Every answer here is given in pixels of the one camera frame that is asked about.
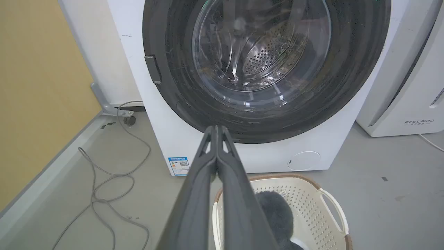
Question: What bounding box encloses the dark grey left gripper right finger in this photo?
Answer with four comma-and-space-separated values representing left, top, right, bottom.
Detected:
216, 125, 280, 250

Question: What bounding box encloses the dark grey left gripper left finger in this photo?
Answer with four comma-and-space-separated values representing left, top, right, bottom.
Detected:
156, 125, 218, 250

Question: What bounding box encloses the white front-load washing machine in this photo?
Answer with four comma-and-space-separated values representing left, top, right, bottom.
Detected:
107, 0, 410, 177

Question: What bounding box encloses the round dark washing machine door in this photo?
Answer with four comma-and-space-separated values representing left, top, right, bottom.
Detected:
143, 0, 392, 144

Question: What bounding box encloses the blue energy label sticker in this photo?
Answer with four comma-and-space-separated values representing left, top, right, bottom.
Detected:
168, 157, 190, 176

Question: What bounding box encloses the dark grey fluffy garment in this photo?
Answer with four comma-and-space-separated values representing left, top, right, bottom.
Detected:
255, 191, 304, 250

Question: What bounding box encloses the cream perforated laundry basket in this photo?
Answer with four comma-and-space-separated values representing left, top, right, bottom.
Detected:
212, 173, 353, 250

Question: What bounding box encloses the grey wheeled partition base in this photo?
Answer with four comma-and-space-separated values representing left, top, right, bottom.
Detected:
91, 83, 147, 126

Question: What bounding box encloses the white Feelbird appliance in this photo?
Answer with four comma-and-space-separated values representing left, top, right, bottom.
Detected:
356, 0, 444, 138

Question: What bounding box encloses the grey power cable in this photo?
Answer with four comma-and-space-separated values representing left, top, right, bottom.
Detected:
52, 101, 152, 250

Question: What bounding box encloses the thin white cable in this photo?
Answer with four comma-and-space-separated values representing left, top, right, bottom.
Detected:
418, 134, 444, 153

